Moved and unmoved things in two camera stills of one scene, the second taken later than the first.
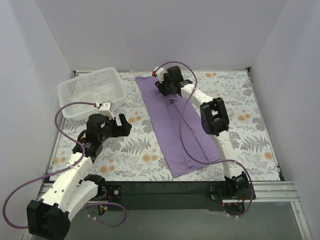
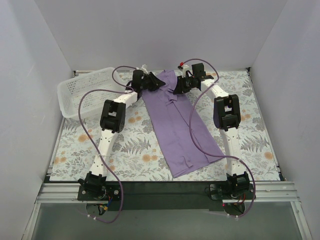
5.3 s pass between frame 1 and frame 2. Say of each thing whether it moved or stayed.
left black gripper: moved
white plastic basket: stayed
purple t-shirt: stayed
